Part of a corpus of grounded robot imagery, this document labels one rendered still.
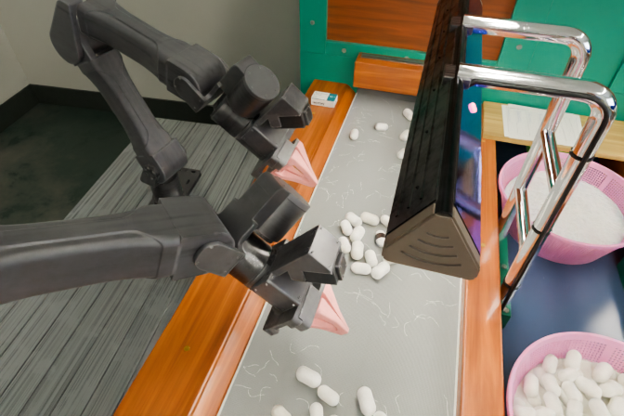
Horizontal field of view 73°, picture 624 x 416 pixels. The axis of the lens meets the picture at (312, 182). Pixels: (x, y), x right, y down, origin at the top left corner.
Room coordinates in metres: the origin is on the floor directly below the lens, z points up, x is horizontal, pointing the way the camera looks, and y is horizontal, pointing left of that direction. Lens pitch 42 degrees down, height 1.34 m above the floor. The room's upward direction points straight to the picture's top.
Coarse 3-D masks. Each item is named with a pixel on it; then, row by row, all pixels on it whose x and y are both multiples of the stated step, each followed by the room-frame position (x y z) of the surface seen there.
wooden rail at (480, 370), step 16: (496, 176) 0.65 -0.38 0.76; (496, 192) 0.60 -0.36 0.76; (496, 208) 0.56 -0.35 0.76; (496, 224) 0.52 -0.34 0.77; (496, 240) 0.48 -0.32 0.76; (480, 256) 0.45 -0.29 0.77; (496, 256) 0.45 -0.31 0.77; (480, 272) 0.41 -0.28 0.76; (496, 272) 0.41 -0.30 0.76; (464, 288) 0.39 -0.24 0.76; (480, 288) 0.38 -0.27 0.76; (496, 288) 0.38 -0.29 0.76; (464, 304) 0.36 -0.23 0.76; (480, 304) 0.36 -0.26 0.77; (496, 304) 0.36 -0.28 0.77; (464, 320) 0.33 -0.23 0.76; (480, 320) 0.33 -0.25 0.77; (496, 320) 0.33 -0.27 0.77; (464, 336) 0.30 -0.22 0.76; (480, 336) 0.30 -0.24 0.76; (496, 336) 0.30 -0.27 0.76; (464, 352) 0.28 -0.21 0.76; (480, 352) 0.28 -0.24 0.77; (496, 352) 0.28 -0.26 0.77; (464, 368) 0.26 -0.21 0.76; (480, 368) 0.26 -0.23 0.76; (496, 368) 0.26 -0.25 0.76; (464, 384) 0.23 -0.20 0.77; (480, 384) 0.23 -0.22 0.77; (496, 384) 0.23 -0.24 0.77; (464, 400) 0.22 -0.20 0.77; (480, 400) 0.22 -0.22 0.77; (496, 400) 0.22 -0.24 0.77
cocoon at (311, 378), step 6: (300, 372) 0.25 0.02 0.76; (306, 372) 0.25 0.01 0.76; (312, 372) 0.25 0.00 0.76; (300, 378) 0.25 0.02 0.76; (306, 378) 0.25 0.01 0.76; (312, 378) 0.25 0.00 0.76; (318, 378) 0.25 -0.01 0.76; (306, 384) 0.24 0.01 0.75; (312, 384) 0.24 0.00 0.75; (318, 384) 0.24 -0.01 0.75
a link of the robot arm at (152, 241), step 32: (32, 224) 0.24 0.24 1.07; (64, 224) 0.25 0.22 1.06; (96, 224) 0.26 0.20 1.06; (128, 224) 0.27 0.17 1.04; (160, 224) 0.28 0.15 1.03; (192, 224) 0.29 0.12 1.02; (0, 256) 0.20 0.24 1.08; (32, 256) 0.21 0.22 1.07; (64, 256) 0.22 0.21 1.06; (96, 256) 0.23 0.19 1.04; (128, 256) 0.24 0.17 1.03; (160, 256) 0.25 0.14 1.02; (192, 256) 0.27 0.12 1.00; (0, 288) 0.19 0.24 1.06; (32, 288) 0.20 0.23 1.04; (64, 288) 0.21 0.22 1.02
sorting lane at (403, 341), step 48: (336, 144) 0.79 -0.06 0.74; (384, 144) 0.79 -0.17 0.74; (336, 192) 0.63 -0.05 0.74; (384, 192) 0.63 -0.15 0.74; (336, 288) 0.40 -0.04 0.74; (384, 288) 0.40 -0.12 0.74; (432, 288) 0.40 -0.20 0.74; (288, 336) 0.32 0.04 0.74; (336, 336) 0.32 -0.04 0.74; (384, 336) 0.32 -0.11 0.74; (432, 336) 0.32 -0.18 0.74; (240, 384) 0.25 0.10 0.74; (288, 384) 0.25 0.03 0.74; (336, 384) 0.25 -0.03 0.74; (384, 384) 0.25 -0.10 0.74; (432, 384) 0.25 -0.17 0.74
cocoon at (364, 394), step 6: (360, 390) 0.23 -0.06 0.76; (366, 390) 0.23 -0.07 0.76; (360, 396) 0.22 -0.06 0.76; (366, 396) 0.22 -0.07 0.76; (372, 396) 0.22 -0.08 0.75; (360, 402) 0.22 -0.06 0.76; (366, 402) 0.21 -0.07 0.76; (372, 402) 0.22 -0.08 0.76; (360, 408) 0.21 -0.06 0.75; (366, 408) 0.21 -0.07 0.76; (372, 408) 0.21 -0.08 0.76; (366, 414) 0.20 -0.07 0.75; (372, 414) 0.20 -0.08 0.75
